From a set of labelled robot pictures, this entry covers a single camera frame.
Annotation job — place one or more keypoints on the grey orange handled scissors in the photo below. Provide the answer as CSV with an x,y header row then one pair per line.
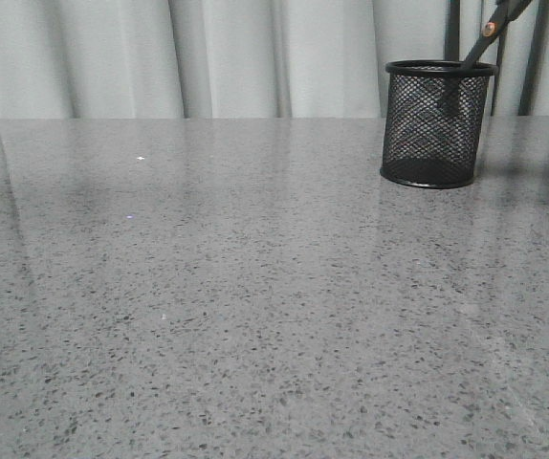
x,y
482,43

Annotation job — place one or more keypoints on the black mesh pen bucket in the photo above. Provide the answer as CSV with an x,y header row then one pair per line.
x,y
435,110

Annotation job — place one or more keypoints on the grey curtain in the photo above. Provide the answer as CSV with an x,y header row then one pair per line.
x,y
218,59

